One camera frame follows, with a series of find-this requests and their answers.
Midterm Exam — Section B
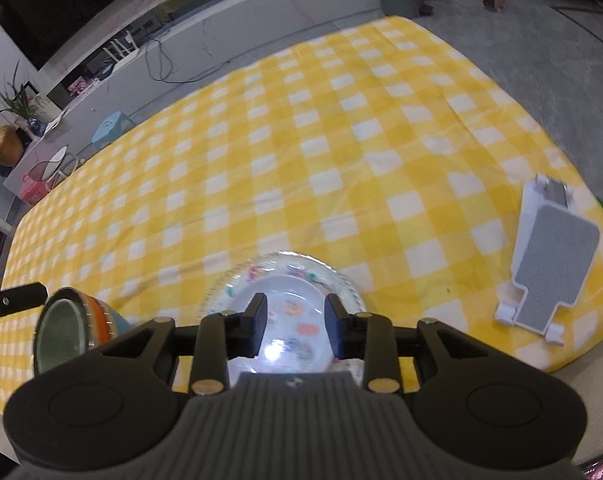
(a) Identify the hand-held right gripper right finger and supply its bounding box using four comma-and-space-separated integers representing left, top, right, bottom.
324, 291, 497, 396

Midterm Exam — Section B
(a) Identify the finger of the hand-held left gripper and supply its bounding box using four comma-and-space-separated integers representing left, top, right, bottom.
0, 283, 49, 319

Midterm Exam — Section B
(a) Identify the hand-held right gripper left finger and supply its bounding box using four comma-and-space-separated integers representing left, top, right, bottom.
94, 291, 269, 396

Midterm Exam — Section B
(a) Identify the white fruit print plate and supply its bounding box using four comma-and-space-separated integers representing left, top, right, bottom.
200, 251, 369, 387

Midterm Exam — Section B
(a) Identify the small white sticker plate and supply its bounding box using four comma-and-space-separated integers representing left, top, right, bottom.
225, 274, 343, 377

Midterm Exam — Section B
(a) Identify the green ceramic bowl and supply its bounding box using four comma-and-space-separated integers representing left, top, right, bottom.
34, 298, 89, 377

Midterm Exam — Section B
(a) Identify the clear glass plate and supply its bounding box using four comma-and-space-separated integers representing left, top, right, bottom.
201, 252, 368, 376

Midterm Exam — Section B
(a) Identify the orange steel bowl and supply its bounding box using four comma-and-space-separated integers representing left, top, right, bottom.
78, 296, 114, 353

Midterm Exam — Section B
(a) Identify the blue steel bowl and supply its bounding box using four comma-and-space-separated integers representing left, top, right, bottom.
104, 306, 134, 343

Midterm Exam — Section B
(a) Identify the pink bag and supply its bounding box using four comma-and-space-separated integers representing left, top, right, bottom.
18, 172, 52, 206

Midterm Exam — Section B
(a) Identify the white round side table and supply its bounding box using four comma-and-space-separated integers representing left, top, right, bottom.
30, 145, 83, 187

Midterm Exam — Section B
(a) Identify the brown woven basket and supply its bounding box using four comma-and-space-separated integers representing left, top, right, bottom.
0, 124, 25, 167

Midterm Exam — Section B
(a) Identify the yellow checked tablecloth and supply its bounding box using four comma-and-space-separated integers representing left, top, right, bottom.
0, 15, 603, 407

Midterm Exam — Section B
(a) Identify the plant in blue vase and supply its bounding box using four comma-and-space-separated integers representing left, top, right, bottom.
0, 60, 48, 137

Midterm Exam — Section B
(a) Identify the light blue plastic stool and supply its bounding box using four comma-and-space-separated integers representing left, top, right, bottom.
92, 112, 132, 151

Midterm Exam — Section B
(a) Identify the white phone stand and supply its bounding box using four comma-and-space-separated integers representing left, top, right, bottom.
493, 172, 603, 347

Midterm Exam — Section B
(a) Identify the white router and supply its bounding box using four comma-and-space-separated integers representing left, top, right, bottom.
103, 30, 143, 64

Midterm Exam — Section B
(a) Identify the phone screen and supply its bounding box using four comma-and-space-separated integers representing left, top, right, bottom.
578, 449, 603, 480

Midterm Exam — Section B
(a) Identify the black television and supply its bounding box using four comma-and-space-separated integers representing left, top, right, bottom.
0, 0, 183, 72

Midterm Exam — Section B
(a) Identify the white marble tv console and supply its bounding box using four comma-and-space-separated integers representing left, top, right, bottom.
3, 0, 383, 197

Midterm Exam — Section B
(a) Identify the black cable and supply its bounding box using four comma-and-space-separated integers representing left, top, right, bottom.
144, 35, 232, 84

